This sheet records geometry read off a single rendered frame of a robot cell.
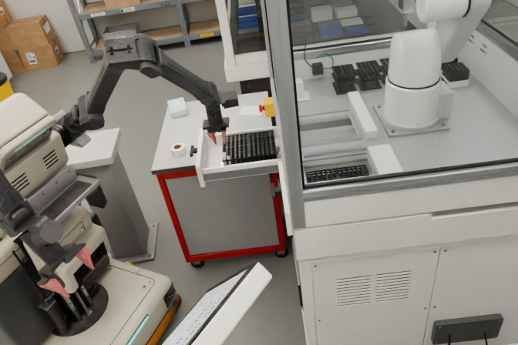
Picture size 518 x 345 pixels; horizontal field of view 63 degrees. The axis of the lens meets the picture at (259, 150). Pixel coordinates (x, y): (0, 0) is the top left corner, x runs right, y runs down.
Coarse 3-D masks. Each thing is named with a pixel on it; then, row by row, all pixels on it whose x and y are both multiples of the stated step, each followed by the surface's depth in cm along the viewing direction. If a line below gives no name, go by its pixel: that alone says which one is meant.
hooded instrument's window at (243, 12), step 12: (228, 0) 223; (240, 0) 223; (252, 0) 223; (228, 12) 226; (240, 12) 227; (252, 12) 227; (240, 24) 230; (252, 24) 231; (240, 36) 234; (252, 36) 235; (264, 36) 235; (240, 48) 238; (252, 48) 239; (264, 48) 239
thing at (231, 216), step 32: (256, 96) 239; (192, 128) 221; (256, 128) 213; (160, 160) 200; (192, 160) 197; (192, 192) 206; (224, 192) 207; (256, 192) 208; (192, 224) 219; (224, 224) 220; (256, 224) 221; (192, 256) 232; (224, 256) 233
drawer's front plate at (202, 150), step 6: (204, 132) 187; (204, 138) 185; (198, 144) 177; (204, 144) 183; (198, 150) 173; (204, 150) 181; (198, 156) 170; (204, 156) 179; (198, 162) 166; (204, 162) 177; (198, 168) 165; (198, 174) 167; (204, 186) 171
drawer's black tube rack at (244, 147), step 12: (252, 132) 184; (264, 132) 183; (228, 144) 180; (240, 144) 179; (252, 144) 177; (264, 144) 181; (240, 156) 171; (252, 156) 170; (264, 156) 174; (276, 156) 173
